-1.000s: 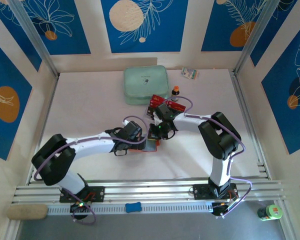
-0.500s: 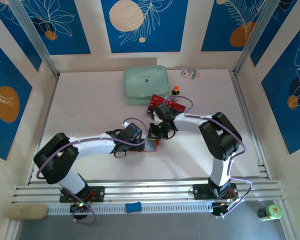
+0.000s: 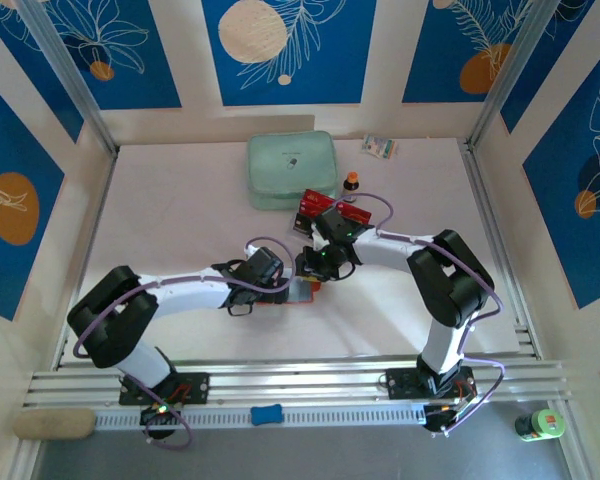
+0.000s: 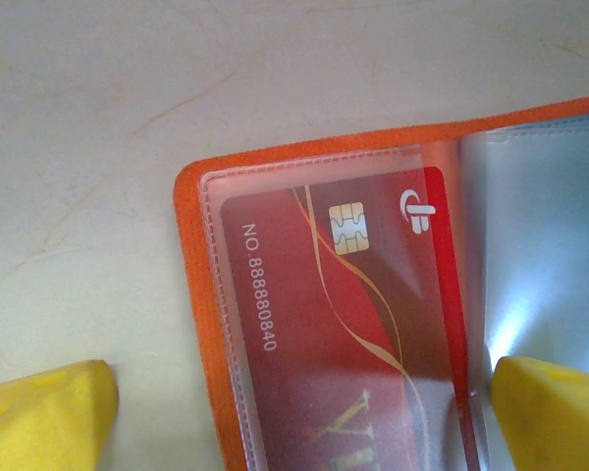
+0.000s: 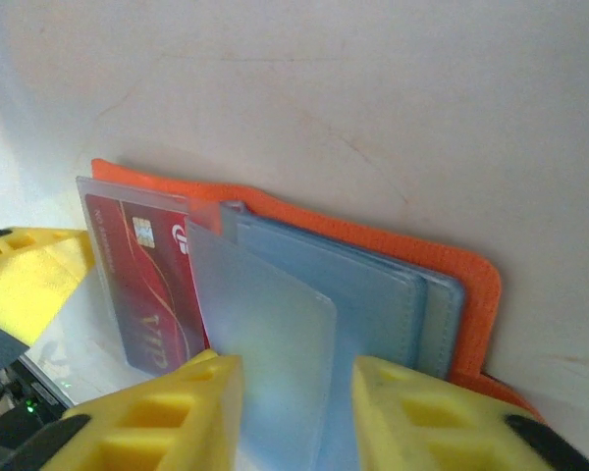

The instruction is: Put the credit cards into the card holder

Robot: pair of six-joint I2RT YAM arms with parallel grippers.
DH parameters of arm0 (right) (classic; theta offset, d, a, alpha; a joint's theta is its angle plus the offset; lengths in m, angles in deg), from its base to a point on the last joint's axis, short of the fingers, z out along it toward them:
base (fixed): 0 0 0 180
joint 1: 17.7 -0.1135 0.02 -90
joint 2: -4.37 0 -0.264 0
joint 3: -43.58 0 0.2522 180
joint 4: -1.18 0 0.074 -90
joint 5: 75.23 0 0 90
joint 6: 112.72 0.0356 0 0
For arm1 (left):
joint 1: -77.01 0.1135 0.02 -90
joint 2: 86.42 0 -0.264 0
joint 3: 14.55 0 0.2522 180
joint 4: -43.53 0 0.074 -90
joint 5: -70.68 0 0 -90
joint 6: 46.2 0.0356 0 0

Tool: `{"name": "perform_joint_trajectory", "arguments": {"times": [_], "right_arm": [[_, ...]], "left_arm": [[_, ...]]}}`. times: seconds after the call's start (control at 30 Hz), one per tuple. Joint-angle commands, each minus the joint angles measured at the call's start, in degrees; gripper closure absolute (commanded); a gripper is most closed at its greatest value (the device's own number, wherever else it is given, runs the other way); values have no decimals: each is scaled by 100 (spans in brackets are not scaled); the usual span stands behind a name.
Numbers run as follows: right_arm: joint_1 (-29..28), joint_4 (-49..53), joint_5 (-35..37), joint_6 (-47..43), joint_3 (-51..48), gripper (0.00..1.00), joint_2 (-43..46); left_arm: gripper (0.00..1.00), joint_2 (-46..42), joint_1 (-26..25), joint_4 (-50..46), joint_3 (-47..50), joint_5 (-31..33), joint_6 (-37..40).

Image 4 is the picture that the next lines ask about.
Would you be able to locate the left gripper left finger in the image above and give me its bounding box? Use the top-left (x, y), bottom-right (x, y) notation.
top-left (0, 358), bottom-right (121, 471)

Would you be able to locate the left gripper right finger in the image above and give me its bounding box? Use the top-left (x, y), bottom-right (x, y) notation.
top-left (489, 355), bottom-right (589, 471)

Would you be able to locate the red VIP card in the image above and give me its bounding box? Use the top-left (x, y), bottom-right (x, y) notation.
top-left (219, 165), bottom-right (474, 471)

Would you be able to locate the orange card holder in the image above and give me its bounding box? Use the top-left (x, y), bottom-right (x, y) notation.
top-left (172, 92), bottom-right (589, 471)

